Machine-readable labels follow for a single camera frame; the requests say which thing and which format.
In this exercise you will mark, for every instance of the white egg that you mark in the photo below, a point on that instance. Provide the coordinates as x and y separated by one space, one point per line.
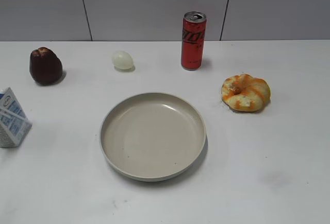
122 60

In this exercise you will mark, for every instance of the blue white milk carton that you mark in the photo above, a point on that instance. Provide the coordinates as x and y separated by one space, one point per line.
14 123

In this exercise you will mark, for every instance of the red soda can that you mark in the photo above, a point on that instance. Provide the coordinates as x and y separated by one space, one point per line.
194 27

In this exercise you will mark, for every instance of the dark red wax apple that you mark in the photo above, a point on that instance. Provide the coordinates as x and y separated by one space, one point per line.
45 67

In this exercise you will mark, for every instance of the orange glazed bread roll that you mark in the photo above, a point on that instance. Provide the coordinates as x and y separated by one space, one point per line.
245 93

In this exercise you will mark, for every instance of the beige round plate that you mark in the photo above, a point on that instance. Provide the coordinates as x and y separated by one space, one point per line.
152 137

